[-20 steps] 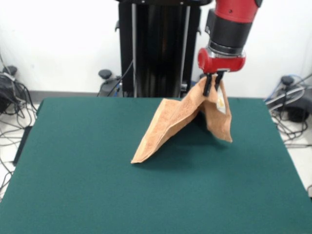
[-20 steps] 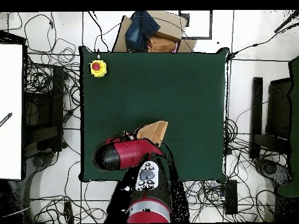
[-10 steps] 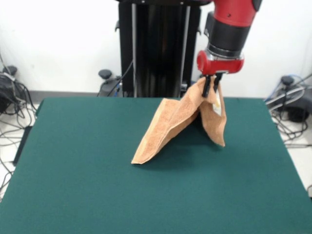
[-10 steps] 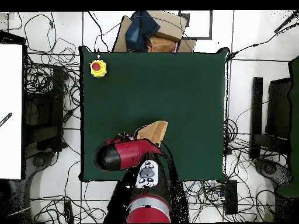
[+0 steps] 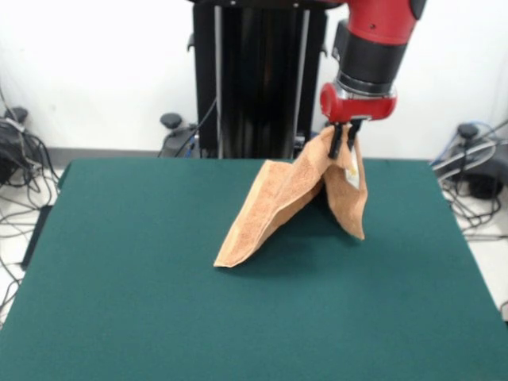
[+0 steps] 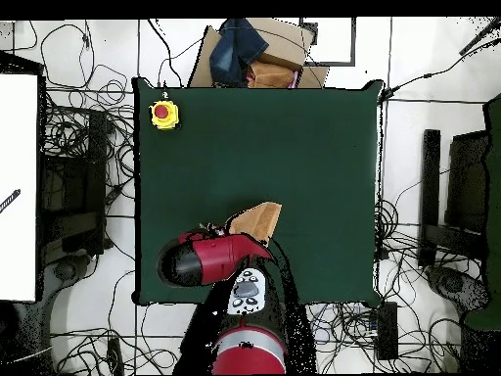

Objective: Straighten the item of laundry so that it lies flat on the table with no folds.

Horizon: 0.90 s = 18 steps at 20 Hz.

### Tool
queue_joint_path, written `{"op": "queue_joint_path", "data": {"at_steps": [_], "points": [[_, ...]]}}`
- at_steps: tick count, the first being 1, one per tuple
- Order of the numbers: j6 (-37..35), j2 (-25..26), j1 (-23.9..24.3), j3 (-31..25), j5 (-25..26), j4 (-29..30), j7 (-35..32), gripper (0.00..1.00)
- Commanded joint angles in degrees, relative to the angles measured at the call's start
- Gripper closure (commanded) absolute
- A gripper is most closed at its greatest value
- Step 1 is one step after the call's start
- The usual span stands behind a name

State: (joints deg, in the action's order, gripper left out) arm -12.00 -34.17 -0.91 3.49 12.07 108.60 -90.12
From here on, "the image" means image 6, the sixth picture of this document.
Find dark green table cloth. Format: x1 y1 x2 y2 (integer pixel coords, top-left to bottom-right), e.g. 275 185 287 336
131 76 386 307

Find striped black rod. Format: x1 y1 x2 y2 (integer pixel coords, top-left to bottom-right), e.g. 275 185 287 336
0 188 22 214

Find blue denim jeans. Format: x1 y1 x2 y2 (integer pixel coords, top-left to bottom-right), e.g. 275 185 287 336
208 18 270 87

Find floor cable tangle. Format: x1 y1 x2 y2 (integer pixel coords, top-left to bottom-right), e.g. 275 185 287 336
38 23 136 220
308 199 482 373

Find orange folded cloth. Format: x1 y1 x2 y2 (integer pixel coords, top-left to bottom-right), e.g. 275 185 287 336
247 61 298 89

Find black rectangular frame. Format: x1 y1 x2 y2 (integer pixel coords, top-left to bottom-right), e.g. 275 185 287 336
298 17 357 67

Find tan terry towel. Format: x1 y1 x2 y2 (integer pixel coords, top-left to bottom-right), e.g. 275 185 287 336
227 201 283 249

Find black equipment rack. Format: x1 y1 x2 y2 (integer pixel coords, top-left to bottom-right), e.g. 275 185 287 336
445 130 490 236
38 109 109 263

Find black tripod rod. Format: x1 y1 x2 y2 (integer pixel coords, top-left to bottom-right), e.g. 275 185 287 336
459 17 501 56

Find brown cardboard box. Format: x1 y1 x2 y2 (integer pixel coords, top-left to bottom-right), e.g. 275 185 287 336
188 17 330 89

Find black power box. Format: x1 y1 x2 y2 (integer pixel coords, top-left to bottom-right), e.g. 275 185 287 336
376 301 399 360

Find yellow emergency stop button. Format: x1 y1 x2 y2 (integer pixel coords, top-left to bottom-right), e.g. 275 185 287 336
149 90 181 131

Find white flat panel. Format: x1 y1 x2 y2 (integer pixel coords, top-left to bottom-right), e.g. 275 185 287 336
0 73 39 302

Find black stand base foot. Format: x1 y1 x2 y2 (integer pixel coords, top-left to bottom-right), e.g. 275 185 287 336
42 254 95 291
425 264 491 314

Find black flat bar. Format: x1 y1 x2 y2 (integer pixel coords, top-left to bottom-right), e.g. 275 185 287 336
417 128 442 269

